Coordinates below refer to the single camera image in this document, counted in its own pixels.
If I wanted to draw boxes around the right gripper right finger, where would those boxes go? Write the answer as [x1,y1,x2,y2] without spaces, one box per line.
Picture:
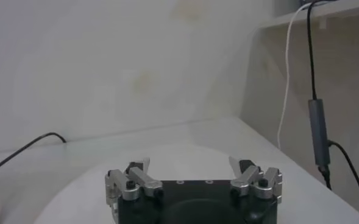
[228,156,283,205]

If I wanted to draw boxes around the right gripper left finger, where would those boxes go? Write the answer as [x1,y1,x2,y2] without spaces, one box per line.
[105,156,165,211]

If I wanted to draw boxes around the white round plate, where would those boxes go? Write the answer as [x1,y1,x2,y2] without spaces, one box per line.
[32,142,359,224]

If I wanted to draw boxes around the white side table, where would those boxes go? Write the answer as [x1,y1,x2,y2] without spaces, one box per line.
[258,0,359,30]

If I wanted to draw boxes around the black cable with adapter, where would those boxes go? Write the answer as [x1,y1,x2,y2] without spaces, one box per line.
[305,0,359,223]

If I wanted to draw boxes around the thin white cable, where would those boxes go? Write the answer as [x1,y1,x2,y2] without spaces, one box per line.
[276,1,313,151]

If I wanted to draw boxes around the black cooker power cord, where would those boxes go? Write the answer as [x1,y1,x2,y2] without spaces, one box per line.
[0,131,68,176]

